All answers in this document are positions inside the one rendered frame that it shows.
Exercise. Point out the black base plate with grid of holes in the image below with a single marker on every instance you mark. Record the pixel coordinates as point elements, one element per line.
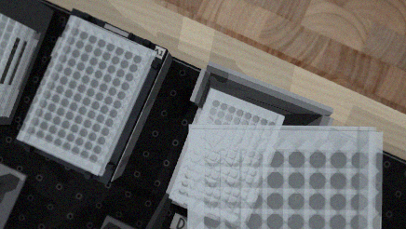
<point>57,197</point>

